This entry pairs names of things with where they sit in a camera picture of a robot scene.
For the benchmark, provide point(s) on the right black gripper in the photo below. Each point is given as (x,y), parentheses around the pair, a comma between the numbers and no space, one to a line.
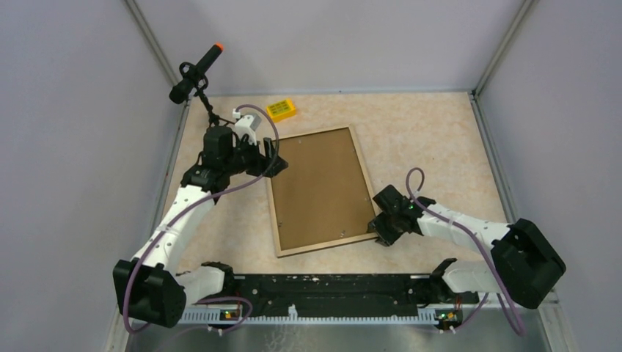
(385,237)

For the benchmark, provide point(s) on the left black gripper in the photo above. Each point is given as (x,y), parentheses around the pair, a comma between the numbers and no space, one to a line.
(273,163)

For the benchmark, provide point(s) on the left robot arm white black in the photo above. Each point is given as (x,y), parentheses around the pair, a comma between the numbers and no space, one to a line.
(149,289)

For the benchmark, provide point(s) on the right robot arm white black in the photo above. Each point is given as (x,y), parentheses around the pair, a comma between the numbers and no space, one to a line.
(518,261)

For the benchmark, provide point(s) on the yellow green toy block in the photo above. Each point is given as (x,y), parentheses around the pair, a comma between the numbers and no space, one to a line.
(281,110)

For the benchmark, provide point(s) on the small black tripod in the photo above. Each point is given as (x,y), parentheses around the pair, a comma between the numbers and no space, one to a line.
(213,118)

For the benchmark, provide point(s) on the black microphone orange tip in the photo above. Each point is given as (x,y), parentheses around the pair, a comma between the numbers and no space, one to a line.
(193,75)

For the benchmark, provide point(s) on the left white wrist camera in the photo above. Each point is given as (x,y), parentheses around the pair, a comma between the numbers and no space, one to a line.
(246,126)

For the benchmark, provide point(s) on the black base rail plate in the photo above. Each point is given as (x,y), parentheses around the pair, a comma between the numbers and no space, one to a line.
(342,295)

